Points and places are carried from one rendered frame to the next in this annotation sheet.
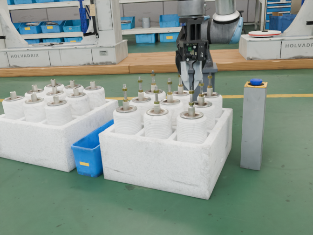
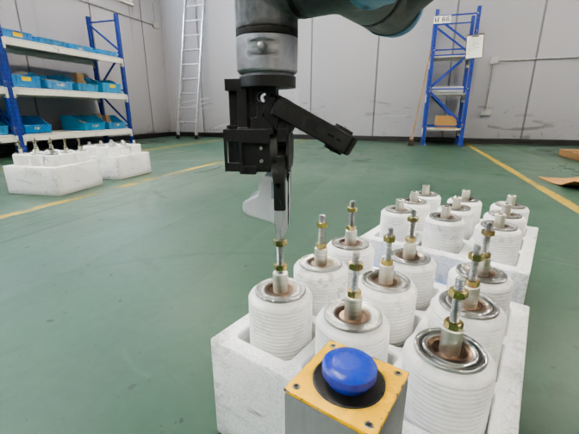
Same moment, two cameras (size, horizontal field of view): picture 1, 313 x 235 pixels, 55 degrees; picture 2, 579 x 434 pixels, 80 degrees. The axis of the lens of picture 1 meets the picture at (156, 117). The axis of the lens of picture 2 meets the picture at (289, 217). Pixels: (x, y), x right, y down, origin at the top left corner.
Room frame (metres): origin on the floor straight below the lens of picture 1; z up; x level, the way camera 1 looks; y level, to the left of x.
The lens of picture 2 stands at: (0.99, -0.57, 0.51)
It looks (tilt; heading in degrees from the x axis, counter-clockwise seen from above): 17 degrees down; 101
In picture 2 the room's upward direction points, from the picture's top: straight up
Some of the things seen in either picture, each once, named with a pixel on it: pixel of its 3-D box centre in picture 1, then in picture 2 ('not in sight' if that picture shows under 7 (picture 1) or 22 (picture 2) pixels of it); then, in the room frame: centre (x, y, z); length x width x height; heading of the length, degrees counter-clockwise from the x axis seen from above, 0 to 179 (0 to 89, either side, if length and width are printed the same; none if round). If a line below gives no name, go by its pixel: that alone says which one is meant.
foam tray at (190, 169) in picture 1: (171, 141); (377, 366); (1.05, -0.05, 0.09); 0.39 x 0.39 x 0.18; 65
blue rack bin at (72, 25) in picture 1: (76, 25); not in sight; (6.06, 1.45, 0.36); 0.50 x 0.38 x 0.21; 171
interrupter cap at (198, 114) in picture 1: (191, 115); (280, 289); (0.89, -0.11, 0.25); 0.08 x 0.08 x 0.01
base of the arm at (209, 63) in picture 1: (197, 55); not in sight; (1.47, -0.22, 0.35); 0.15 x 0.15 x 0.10
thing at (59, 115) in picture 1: (60, 125); (396, 241); (1.12, 0.38, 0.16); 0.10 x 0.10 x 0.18
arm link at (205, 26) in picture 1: (198, 31); not in sight; (1.47, -0.22, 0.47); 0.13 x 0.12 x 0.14; 67
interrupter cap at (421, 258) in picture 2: (141, 100); (408, 257); (1.10, 0.05, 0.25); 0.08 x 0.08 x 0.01
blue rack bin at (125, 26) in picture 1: (123, 23); not in sight; (5.90, 0.52, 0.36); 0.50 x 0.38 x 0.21; 173
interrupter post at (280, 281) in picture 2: (191, 111); (280, 282); (0.89, -0.11, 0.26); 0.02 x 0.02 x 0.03
